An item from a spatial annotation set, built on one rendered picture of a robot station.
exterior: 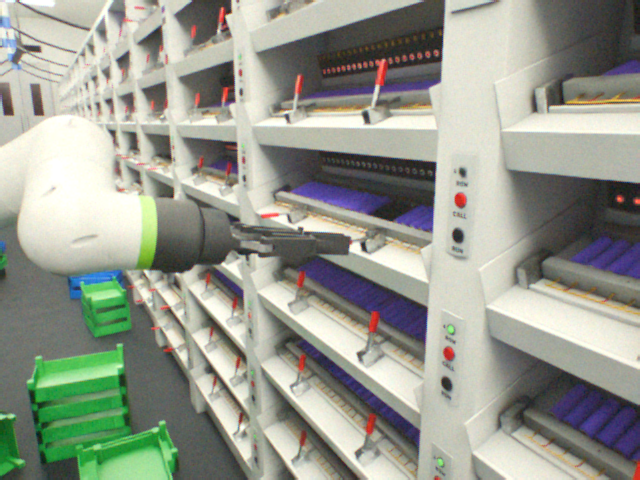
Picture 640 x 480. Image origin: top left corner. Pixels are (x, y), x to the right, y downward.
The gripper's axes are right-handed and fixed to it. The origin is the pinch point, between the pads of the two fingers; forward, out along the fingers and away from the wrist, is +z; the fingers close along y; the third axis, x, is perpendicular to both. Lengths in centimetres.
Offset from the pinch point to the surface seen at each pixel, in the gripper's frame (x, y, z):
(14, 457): -104, -117, -40
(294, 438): -58, -35, 21
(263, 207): -0.4, -44.3, 9.0
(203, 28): 52, -115, 10
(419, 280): -1.9, 13.8, 7.0
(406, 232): 3.3, 5.3, 10.8
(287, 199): 2.8, -35.9, 10.8
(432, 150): 15.4, 14.0, 5.0
